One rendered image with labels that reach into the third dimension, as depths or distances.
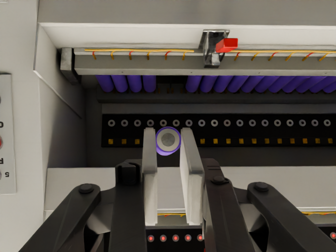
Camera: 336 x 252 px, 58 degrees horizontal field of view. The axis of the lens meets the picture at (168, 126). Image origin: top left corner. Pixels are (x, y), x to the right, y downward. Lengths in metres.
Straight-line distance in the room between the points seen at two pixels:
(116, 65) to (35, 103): 0.10
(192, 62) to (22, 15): 0.18
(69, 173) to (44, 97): 0.08
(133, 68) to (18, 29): 0.12
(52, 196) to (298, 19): 0.31
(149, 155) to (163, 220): 0.25
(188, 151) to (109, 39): 0.21
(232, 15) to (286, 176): 0.18
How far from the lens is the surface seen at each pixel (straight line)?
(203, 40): 0.34
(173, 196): 0.33
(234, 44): 0.27
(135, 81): 0.41
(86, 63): 0.37
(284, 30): 0.35
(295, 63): 0.40
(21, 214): 0.36
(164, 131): 0.20
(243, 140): 0.49
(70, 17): 0.33
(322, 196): 0.38
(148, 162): 0.15
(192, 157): 0.16
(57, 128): 0.38
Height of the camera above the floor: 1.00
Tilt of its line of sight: 5 degrees up
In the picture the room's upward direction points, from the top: 180 degrees counter-clockwise
